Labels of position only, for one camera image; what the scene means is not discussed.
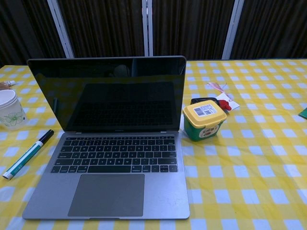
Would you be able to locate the grey laptop computer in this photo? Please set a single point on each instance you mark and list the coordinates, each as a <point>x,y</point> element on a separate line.
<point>110,191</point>

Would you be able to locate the black flat object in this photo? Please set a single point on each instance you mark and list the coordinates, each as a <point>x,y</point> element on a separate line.
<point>196,100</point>

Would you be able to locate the green tub yellow lid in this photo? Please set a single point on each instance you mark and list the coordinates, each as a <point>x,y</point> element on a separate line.
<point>204,119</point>

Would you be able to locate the red clip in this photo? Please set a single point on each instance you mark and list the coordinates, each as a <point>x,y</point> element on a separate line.
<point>225,104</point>

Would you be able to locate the white card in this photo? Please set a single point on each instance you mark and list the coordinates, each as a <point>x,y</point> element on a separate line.
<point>233,105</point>

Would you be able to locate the dark curtain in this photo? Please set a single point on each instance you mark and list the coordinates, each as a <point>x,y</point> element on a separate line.
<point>192,28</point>

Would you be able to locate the yellow white checked tablecloth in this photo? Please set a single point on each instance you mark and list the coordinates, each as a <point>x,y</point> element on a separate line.
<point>239,167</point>

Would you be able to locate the green white marker pen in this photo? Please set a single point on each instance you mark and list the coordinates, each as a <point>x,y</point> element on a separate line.
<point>26,155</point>

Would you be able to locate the white paper cup green print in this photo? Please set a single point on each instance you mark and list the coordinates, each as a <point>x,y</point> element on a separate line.
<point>10,112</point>

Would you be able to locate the small tube white cap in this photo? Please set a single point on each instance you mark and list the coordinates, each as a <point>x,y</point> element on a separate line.
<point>12,83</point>

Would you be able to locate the green flat object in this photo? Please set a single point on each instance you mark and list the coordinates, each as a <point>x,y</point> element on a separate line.
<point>304,113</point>

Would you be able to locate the white frame post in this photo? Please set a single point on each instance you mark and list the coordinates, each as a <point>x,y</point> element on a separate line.
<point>62,31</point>
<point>147,28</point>
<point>232,28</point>

